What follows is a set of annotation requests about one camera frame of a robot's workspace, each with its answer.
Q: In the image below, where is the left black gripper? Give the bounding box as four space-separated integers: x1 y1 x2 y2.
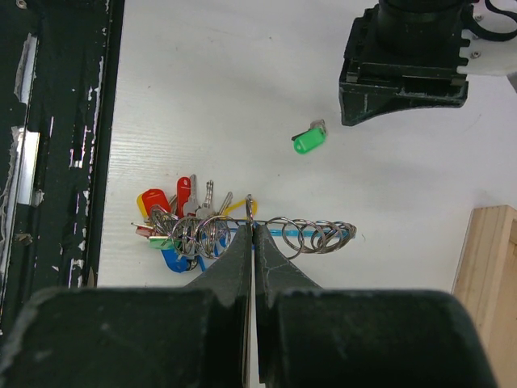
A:
338 3 469 126

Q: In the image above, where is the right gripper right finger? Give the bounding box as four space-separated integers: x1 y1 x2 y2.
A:
254 226 497 387

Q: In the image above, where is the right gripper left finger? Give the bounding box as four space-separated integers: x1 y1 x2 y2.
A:
1 226 252 387

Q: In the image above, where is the metal key organizer with keys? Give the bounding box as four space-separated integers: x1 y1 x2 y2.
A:
133 175 356 273

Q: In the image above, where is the key with green tag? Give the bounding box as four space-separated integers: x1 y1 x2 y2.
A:
292 120 327 154

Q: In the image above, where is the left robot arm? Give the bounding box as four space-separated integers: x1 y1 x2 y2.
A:
338 1 469 126

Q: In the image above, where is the wooden clothes rack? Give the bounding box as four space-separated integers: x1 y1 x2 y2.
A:
453 205 516 387

